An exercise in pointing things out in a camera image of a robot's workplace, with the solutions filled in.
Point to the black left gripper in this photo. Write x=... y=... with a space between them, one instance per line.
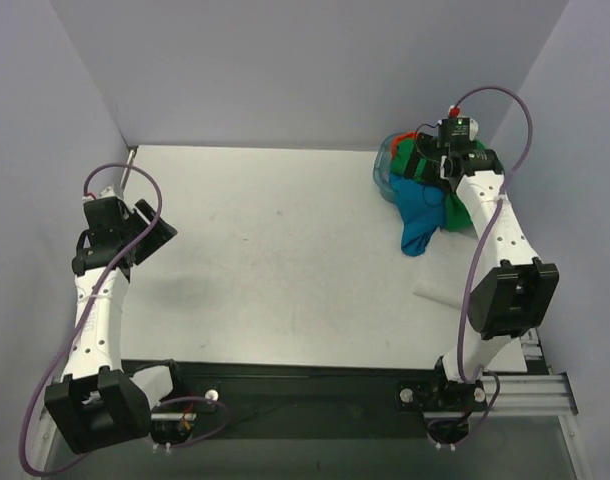
x=152 y=230

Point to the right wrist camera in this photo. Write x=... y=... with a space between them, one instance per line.
x=457 y=133

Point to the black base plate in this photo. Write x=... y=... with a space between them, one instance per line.
x=280 y=402

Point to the green t shirt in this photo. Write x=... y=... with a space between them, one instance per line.
x=457 y=216

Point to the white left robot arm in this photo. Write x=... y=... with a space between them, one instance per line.
x=96 y=404

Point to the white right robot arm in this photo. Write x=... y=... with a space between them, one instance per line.
x=453 y=183

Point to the orange t shirt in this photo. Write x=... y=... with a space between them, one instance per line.
x=399 y=141

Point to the blue t shirt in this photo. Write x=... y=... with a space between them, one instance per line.
x=422 y=212

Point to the white cloth sheet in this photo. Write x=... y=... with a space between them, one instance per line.
x=448 y=294

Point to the clear blue plastic bin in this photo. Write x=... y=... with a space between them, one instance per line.
x=381 y=168

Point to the aluminium frame rail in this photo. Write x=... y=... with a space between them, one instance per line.
x=506 y=395

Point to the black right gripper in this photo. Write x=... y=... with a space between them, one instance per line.
x=416 y=163

